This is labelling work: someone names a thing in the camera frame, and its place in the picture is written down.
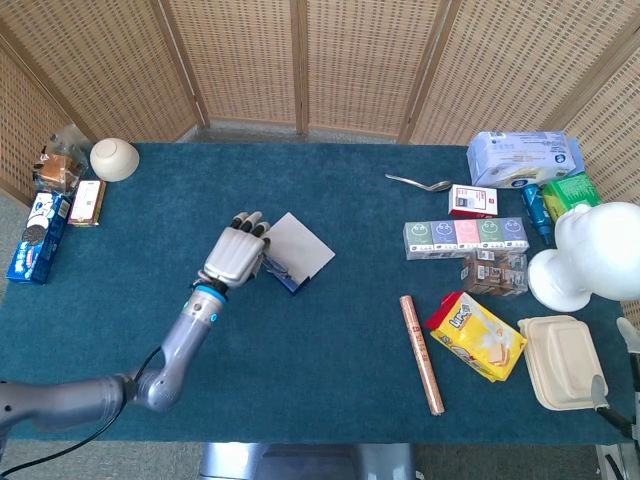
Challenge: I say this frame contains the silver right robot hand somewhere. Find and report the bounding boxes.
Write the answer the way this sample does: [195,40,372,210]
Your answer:
[589,317,640,442]

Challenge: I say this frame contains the cream upturned bowl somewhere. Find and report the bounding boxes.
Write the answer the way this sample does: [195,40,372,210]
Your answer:
[89,137,141,183]

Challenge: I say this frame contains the small red white box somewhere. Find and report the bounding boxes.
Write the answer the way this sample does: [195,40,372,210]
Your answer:
[448,183,499,219]

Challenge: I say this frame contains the metal spoon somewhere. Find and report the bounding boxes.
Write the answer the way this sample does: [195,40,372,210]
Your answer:
[384,173,453,194]

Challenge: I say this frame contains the pastel pocket tissue multipack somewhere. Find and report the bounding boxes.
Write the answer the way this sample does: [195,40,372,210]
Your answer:
[402,216,530,262]

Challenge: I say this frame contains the brown snack pack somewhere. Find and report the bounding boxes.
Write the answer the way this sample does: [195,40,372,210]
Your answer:
[460,249,529,298]

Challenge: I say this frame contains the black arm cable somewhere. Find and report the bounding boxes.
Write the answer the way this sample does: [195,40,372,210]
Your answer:
[0,345,164,479]

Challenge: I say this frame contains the blue Oreo cookie box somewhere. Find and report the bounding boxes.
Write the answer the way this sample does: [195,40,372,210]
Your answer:
[5,192,72,286]

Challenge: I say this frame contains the grey robot torso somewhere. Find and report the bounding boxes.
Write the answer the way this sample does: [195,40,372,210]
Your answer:
[198,442,419,480]

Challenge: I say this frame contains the green snack bag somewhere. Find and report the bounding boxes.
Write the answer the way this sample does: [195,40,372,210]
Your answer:
[541,172,603,224]

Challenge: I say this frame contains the blue folding glasses case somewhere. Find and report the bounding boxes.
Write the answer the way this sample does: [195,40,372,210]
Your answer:
[262,212,337,297]

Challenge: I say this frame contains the woven bamboo folding screen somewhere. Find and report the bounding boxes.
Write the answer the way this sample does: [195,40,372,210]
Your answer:
[0,0,640,351]

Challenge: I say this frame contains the yellow Lipo snack bag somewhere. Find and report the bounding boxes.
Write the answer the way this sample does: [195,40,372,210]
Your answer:
[425,290,528,384]

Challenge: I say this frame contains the teal table cloth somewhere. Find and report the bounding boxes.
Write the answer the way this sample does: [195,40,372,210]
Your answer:
[0,142,632,446]

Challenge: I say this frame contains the clear bag of pastries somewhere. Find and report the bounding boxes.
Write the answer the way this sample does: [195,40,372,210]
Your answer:
[32,124,91,196]

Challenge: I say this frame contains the large pale blue tissue pack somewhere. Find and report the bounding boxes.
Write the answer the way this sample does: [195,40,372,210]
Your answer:
[466,130,585,190]

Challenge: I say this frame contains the beige takeaway food box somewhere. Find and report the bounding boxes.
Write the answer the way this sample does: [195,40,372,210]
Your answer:
[516,314,610,412]

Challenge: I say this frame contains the wrapped wooden rolling pin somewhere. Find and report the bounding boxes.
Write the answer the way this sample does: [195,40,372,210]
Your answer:
[398,294,446,417]

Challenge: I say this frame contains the blue bottle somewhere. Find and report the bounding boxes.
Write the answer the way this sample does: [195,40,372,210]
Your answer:
[521,183,554,246]

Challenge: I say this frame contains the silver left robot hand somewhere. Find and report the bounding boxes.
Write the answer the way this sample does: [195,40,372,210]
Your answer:
[198,210,272,290]

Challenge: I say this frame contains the white foam mannequin head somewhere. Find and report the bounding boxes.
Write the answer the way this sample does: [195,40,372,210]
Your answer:
[527,201,640,313]

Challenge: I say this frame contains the small white gold box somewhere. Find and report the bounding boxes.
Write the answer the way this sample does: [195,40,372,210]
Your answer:
[67,179,107,228]

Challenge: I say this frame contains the thin metal eyeglasses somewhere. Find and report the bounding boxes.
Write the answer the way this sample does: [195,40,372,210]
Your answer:
[267,258,297,285]

